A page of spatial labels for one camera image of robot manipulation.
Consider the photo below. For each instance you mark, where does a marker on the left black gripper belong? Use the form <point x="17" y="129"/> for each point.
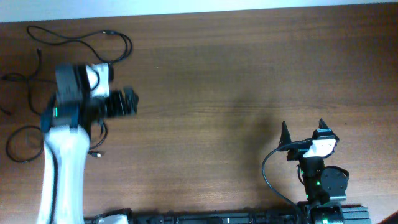
<point x="117" y="99"/>

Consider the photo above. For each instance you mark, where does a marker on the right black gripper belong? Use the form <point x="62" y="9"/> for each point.
<point x="285" y="137"/>

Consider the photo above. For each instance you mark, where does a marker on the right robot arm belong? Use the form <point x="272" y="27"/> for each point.
<point x="325" y="186"/>

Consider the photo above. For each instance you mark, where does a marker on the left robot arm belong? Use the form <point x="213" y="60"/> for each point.
<point x="82" y="98"/>

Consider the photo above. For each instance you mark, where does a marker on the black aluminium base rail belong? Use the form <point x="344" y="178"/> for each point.
<point x="236" y="216"/>

